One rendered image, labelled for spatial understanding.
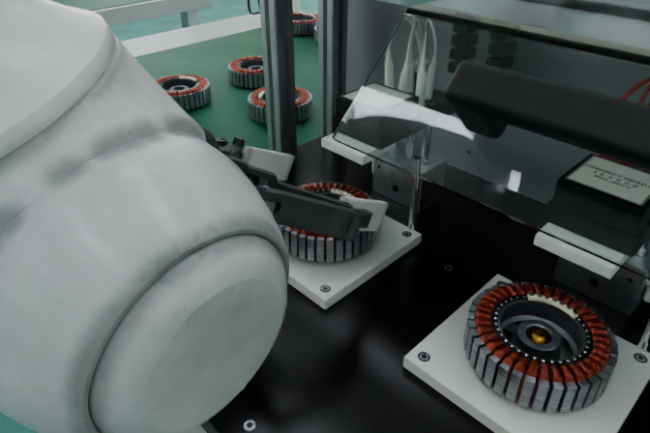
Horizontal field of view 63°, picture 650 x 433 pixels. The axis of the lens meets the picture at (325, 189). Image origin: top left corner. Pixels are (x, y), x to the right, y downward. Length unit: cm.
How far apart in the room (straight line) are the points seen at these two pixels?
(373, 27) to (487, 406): 53
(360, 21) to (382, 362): 50
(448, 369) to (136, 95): 35
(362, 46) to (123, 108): 66
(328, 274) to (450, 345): 14
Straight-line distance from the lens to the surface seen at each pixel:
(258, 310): 17
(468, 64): 22
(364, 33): 80
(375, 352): 48
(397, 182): 65
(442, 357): 47
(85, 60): 17
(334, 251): 54
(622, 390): 50
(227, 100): 103
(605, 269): 44
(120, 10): 187
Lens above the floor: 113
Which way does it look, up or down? 31 degrees down
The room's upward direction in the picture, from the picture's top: straight up
